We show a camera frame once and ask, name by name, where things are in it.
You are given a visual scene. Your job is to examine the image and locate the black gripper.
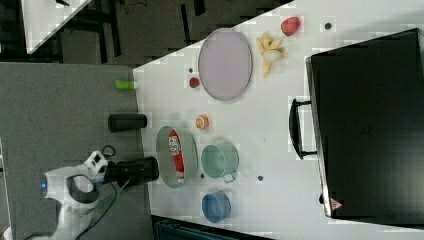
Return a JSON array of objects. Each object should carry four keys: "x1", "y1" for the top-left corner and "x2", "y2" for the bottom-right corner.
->
[{"x1": 105, "y1": 157, "x2": 159, "y2": 187}]

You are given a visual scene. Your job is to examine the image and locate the red plush ketchup bottle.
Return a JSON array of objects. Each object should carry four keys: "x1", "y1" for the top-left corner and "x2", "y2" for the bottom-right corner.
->
[{"x1": 168, "y1": 130, "x2": 185, "y2": 184}]

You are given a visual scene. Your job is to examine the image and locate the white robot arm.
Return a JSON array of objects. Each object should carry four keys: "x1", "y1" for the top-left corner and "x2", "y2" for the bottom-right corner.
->
[{"x1": 30, "y1": 151, "x2": 159, "y2": 240}]

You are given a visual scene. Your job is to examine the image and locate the green strainer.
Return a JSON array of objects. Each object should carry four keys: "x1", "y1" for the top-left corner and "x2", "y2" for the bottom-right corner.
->
[{"x1": 156, "y1": 126, "x2": 198, "y2": 189}]

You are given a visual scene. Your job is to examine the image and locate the green marker tab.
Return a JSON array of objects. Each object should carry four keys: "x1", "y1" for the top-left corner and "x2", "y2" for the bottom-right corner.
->
[{"x1": 114, "y1": 80, "x2": 135, "y2": 90}]

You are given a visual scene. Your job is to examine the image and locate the toy orange slice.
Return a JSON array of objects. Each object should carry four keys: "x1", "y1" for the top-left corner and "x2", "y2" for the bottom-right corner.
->
[{"x1": 195, "y1": 114, "x2": 209, "y2": 130}]

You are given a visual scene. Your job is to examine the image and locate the green mug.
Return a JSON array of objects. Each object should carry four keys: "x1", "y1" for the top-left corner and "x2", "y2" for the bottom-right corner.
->
[{"x1": 201, "y1": 143, "x2": 239, "y2": 183}]

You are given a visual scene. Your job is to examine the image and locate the blue bowl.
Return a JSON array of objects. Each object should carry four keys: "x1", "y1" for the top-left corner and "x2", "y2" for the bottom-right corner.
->
[{"x1": 202, "y1": 191, "x2": 231, "y2": 223}]

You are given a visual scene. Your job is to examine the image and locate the small toy strawberry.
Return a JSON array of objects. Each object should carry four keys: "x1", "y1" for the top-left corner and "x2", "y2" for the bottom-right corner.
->
[{"x1": 189, "y1": 77, "x2": 200, "y2": 88}]

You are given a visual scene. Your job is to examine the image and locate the lavender round plate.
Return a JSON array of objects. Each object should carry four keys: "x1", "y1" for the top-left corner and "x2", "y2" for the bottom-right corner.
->
[{"x1": 198, "y1": 28, "x2": 253, "y2": 101}]

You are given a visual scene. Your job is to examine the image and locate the peeled toy banana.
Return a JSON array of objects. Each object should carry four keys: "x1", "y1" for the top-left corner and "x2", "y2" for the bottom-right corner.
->
[{"x1": 256, "y1": 32, "x2": 287, "y2": 78}]

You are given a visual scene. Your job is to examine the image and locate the large toy strawberry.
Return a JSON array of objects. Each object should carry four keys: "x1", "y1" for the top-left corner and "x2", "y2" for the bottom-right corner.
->
[{"x1": 280, "y1": 17, "x2": 301, "y2": 36}]

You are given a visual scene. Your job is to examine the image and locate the toaster oven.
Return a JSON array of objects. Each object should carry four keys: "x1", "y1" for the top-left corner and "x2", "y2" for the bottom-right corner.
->
[{"x1": 305, "y1": 28, "x2": 424, "y2": 229}]

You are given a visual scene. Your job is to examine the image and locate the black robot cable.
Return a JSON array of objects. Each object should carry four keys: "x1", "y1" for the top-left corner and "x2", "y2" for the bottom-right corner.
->
[{"x1": 74, "y1": 145, "x2": 131, "y2": 240}]

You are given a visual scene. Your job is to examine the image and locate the black cylinder post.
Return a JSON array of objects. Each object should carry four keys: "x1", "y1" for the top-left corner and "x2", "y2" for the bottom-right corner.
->
[{"x1": 108, "y1": 113, "x2": 148, "y2": 133}]

